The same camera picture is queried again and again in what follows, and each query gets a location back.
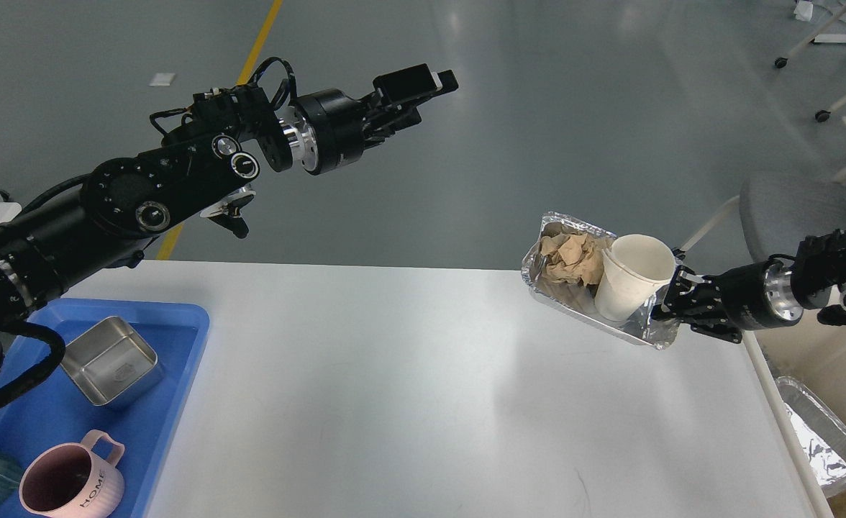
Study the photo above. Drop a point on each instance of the brown paper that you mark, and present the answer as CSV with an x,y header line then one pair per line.
x,y
573,258

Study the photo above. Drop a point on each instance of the beige plastic bin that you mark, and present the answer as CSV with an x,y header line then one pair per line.
x,y
803,369

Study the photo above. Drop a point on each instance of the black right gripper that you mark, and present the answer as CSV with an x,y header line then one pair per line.
x,y
754,297

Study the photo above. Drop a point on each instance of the pink ribbed mug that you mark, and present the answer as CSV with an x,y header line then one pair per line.
x,y
75,479

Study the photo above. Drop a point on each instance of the aluminium foil tray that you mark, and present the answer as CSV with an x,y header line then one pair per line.
x,y
579,303

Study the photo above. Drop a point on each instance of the stainless steel rectangular container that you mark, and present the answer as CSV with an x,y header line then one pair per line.
x,y
112,365

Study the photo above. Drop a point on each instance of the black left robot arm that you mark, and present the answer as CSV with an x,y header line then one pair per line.
x,y
107,218

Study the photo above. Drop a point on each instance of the white paper cup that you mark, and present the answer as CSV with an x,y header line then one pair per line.
x,y
636,266

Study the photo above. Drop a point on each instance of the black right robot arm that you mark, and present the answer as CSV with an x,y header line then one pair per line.
x,y
818,276

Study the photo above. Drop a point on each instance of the foil tray in bin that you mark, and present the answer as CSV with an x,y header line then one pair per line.
x,y
821,434

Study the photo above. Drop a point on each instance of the grey office chair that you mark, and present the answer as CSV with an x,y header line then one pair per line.
x,y
777,211

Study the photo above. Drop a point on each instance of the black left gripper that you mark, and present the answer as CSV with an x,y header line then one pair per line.
x,y
343,128

